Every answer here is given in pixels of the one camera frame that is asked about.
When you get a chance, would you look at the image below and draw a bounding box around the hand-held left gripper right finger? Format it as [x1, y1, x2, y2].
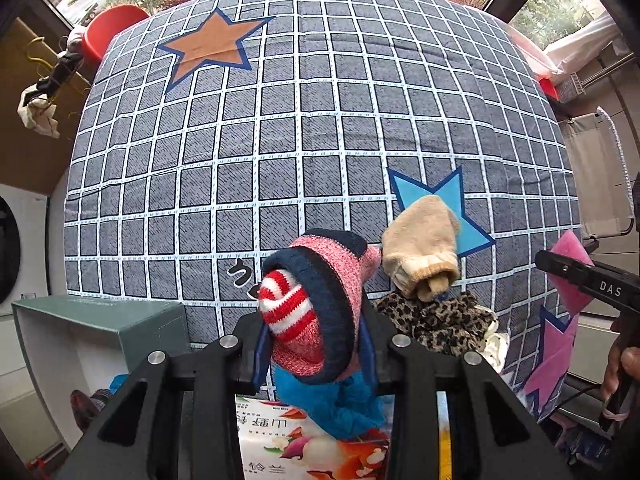
[356, 309, 576, 480]

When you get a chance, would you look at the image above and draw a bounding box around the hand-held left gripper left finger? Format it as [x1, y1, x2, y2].
[55, 314, 274, 480]

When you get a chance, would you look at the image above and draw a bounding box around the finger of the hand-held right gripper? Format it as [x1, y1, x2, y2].
[534, 249, 588, 288]

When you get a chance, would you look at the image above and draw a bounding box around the pink and navy knit sock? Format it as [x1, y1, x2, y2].
[257, 229, 383, 386]

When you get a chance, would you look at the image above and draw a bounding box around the white polka dot scrunchie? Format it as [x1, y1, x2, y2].
[479, 332, 511, 377]

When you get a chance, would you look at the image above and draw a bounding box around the green storage box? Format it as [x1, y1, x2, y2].
[11, 294, 193, 467]

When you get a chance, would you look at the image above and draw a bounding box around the person's right hand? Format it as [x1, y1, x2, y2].
[600, 329, 640, 403]

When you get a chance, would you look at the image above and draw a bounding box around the blue fluffy glove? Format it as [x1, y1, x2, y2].
[274, 364, 387, 441]

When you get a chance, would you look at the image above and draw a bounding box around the leopard print scrunchie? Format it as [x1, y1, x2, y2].
[375, 291, 497, 359]

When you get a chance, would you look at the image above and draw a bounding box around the beige folding chair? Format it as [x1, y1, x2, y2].
[561, 106, 640, 255]

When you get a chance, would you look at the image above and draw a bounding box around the fruit printed carton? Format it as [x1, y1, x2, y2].
[235, 392, 392, 480]

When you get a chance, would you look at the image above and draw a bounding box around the yellow pink carton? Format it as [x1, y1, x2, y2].
[437, 393, 459, 480]

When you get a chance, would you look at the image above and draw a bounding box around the beige sock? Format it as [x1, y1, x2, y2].
[381, 195, 461, 304]

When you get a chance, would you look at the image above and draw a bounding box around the dark multicolour knit item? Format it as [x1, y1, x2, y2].
[70, 386, 114, 435]

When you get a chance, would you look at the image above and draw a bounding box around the grey checked star blanket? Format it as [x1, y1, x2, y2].
[62, 0, 584, 423]

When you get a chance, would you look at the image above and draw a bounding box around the white appliance with dark door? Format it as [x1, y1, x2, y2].
[0, 182, 68, 307]

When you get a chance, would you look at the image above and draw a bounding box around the brown cardboard sheet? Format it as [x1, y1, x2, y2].
[0, 16, 94, 197]

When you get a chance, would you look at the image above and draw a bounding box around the dark and white hung cloth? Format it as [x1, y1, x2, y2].
[17, 35, 84, 139]

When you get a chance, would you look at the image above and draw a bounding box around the red plastic basin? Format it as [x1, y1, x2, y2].
[82, 4, 151, 63]

